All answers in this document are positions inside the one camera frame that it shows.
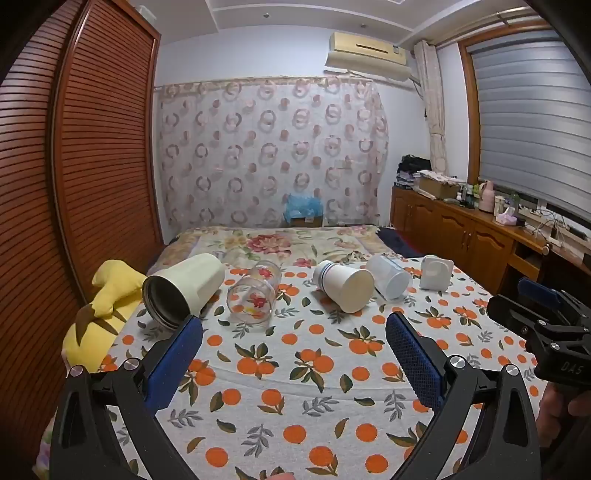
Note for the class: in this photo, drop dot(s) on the pink tissue pack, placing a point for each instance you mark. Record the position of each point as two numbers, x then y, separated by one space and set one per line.
505 218

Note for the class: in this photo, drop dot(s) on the person's right hand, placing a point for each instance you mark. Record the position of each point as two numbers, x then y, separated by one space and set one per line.
549 410

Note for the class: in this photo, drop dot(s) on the white square cup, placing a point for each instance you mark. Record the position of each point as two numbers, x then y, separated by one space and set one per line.
436 274

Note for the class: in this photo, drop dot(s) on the wall air conditioner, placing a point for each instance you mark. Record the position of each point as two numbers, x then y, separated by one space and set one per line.
364 50

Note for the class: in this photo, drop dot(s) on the white blue-striped cup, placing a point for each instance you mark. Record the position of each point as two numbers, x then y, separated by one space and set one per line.
341 284

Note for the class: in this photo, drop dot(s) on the translucent plastic cup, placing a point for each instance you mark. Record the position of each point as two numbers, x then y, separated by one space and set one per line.
392 277

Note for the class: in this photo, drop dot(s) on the flat cardboard box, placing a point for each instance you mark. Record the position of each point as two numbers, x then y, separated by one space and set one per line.
438 184

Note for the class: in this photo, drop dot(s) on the dark blue sheet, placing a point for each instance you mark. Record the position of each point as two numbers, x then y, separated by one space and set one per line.
397 240

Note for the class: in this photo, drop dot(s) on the white jar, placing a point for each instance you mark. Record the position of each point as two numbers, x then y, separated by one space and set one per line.
499 205

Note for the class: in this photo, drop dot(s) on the pink kettle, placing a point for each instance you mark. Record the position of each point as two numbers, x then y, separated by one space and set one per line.
485 198

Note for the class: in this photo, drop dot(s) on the wooden curtain rod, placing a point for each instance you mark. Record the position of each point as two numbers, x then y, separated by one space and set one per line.
489 28

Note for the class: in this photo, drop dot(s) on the brown louvered wardrobe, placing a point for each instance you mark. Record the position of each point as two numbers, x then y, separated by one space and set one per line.
92 161

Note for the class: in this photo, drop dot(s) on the green bottle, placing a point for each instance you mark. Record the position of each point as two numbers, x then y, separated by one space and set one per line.
514 199

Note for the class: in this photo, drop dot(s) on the floral print glass cup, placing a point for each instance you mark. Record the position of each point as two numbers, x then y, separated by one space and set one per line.
254 295

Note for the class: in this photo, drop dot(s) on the yellow plush toy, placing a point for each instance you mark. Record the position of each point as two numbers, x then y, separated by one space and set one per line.
106 295

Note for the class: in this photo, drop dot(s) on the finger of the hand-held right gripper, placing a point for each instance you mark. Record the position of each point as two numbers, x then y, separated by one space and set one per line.
535 288
510 316

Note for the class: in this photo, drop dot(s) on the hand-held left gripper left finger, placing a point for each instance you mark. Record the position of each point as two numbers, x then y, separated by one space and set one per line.
174 362

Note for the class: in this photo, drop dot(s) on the orange fruit print cloth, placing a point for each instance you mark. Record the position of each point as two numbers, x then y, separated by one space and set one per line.
295 350

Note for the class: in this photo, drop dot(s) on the floral blanket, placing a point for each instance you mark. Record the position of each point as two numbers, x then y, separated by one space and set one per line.
277 244

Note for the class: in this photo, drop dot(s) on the cream side curtain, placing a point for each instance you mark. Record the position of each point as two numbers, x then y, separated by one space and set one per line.
434 115

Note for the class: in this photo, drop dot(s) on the white power strip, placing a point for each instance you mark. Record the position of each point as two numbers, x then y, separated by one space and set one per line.
535 212

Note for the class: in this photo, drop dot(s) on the grey window blind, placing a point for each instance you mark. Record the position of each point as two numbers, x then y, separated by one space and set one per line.
531 115

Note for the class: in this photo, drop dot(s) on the blue plastic bag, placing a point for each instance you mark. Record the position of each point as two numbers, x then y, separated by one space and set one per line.
302 205

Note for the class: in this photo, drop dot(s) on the small cardboard box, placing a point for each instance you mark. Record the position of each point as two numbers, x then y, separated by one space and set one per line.
307 221

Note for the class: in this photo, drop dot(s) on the cream steel tumbler cup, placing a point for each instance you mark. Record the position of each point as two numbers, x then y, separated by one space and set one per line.
194 277

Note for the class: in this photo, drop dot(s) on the wooden cabinet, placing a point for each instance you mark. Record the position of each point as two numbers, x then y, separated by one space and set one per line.
461 230

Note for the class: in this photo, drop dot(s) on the pile of dark clothes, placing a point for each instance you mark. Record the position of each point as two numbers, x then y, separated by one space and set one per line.
413 168

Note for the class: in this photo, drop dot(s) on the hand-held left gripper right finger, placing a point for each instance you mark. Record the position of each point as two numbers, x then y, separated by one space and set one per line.
415 364

